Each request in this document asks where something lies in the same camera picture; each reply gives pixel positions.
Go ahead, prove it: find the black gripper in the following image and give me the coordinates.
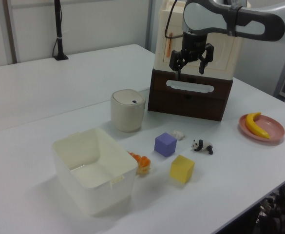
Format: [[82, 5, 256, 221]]
[[169, 32, 215, 81]]

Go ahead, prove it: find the toy bread with orange glaze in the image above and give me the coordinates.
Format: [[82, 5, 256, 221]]
[[127, 151, 152, 175]]

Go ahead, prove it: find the white plastic basket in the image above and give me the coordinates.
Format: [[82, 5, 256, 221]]
[[51, 128, 139, 216]]

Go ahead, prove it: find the orange box latch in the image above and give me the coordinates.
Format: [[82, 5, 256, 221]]
[[166, 32, 173, 58]]

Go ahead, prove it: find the dark brown drawer cabinet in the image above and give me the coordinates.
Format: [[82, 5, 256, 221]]
[[147, 68, 234, 122]]

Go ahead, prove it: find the crumpled white tissue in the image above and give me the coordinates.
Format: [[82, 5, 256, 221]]
[[170, 130, 187, 141]]

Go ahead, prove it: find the beige lidded trash can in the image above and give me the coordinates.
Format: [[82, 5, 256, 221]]
[[110, 89, 146, 133]]

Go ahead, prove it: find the toy panda figure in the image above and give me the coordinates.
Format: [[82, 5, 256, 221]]
[[190, 138, 215, 156]]

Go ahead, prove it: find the purple cube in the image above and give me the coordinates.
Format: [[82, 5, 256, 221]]
[[154, 132, 177, 158]]

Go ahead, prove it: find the yellow toy banana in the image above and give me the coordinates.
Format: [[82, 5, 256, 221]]
[[245, 112, 271, 139]]

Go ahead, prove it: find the pink plate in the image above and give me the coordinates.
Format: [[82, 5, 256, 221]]
[[239, 114, 285, 145]]

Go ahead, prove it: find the yellow cube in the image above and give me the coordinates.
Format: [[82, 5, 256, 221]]
[[169, 155, 195, 184]]

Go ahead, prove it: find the white drawer handle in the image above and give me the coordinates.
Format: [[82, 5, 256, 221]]
[[166, 79, 215, 94]]

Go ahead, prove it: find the cream storage box with handles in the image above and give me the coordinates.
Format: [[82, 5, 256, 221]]
[[154, 0, 252, 80]]

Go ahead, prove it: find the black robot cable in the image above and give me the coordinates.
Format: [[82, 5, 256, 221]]
[[164, 0, 183, 39]]

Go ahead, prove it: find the black camera stand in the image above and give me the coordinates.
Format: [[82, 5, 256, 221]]
[[52, 0, 69, 61]]

